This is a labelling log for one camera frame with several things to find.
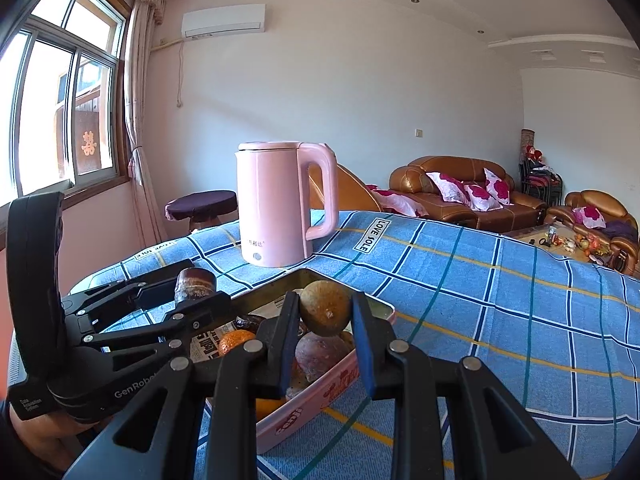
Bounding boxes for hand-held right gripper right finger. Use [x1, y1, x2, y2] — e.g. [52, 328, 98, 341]
[350, 291, 581, 480]

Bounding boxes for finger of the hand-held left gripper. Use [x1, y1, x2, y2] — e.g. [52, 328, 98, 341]
[77, 292, 233, 361]
[62, 259, 197, 318]

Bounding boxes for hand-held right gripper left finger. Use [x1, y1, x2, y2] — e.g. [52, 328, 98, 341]
[62, 290, 303, 480]

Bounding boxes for purple passion fruit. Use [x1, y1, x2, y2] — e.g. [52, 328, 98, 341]
[294, 332, 353, 386]

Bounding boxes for brown pale-striped fruit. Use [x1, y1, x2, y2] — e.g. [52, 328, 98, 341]
[173, 267, 217, 306]

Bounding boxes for orange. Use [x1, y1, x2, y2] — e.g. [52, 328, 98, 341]
[255, 395, 288, 423]
[217, 329, 258, 358]

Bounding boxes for dark wrinkled fruit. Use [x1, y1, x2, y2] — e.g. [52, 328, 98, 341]
[235, 314, 268, 333]

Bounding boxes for pink metal tin box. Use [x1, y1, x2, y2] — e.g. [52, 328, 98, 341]
[190, 267, 396, 456]

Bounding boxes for yellow-brown round fruit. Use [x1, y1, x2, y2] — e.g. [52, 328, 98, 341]
[299, 280, 352, 335]

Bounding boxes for person's left forearm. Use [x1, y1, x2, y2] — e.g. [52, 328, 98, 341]
[10, 400, 101, 476]

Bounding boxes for printed paper sheet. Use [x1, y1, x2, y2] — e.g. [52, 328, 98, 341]
[190, 310, 281, 363]

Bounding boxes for maroon cushioned stool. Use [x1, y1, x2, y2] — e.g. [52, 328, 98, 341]
[165, 190, 238, 233]

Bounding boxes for blue plaid tablecloth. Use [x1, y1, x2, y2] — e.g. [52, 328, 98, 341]
[67, 207, 640, 480]

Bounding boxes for pink electric kettle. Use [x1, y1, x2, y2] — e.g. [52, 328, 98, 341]
[236, 141, 339, 268]

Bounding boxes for window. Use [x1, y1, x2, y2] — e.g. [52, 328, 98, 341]
[0, 0, 131, 206]

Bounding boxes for orange leather armchair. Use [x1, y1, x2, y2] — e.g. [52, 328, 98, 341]
[307, 162, 381, 213]

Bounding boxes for beige curtain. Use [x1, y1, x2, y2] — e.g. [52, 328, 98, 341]
[122, 0, 168, 246]

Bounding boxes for white red floral pillow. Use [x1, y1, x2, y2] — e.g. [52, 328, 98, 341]
[572, 206, 607, 228]
[483, 167, 512, 206]
[425, 172, 471, 204]
[462, 183, 503, 212]

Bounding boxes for brown leather sofa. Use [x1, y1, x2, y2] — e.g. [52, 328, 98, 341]
[389, 156, 548, 233]

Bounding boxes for cluttered coffee table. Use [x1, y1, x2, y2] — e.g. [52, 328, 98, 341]
[502, 222, 626, 268]

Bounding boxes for stacked black chairs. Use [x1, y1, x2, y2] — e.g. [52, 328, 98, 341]
[517, 159, 565, 206]

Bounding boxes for white air conditioner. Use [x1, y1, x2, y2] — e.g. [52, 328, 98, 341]
[181, 4, 266, 40]

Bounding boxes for brown leather armchair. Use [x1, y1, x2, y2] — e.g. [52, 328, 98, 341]
[547, 190, 640, 276]

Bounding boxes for purple cloth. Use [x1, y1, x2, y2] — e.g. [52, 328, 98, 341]
[602, 220, 640, 243]

